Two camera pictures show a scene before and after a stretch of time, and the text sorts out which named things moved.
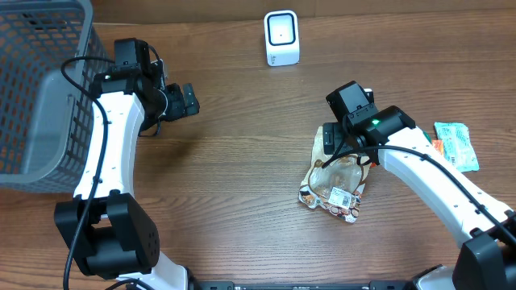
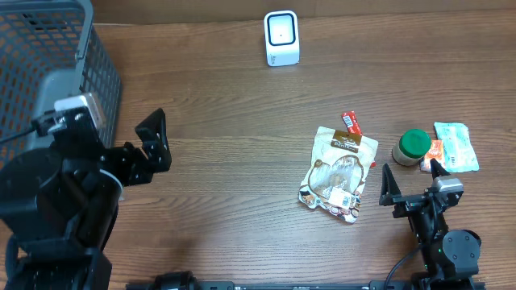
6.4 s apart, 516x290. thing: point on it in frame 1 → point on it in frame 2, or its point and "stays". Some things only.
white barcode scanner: [282, 37] stays
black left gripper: [177, 101] → [131, 162]
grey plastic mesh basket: [50, 52] stays
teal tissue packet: [457, 145] stays
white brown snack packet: [336, 188] stays
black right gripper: [329, 138] → [414, 200]
